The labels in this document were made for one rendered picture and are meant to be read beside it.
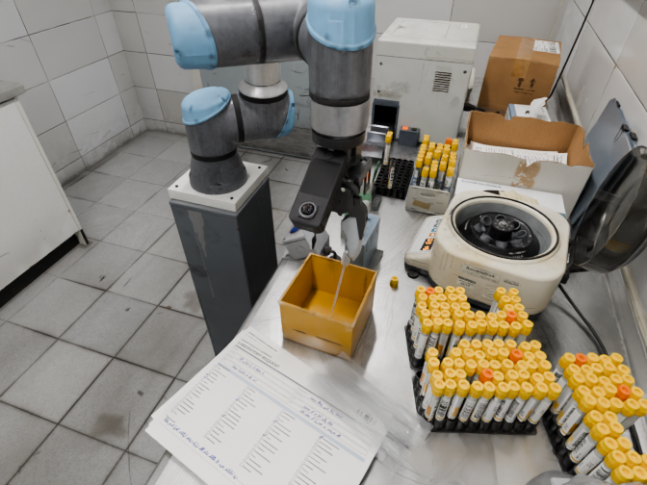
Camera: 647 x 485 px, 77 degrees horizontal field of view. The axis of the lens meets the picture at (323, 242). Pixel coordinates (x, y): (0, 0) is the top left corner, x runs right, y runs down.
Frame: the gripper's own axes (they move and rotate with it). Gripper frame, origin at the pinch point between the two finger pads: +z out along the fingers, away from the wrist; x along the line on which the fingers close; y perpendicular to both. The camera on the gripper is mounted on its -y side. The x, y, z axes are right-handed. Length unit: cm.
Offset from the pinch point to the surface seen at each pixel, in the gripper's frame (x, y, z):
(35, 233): 169, 41, 81
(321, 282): 4.3, 6.0, 14.5
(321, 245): 8.0, 14.8, 13.3
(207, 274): 48, 21, 43
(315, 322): -0.1, -6.7, 10.1
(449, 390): -22.0, -12.3, 7.0
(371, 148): 11, 60, 13
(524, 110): -29, 104, 12
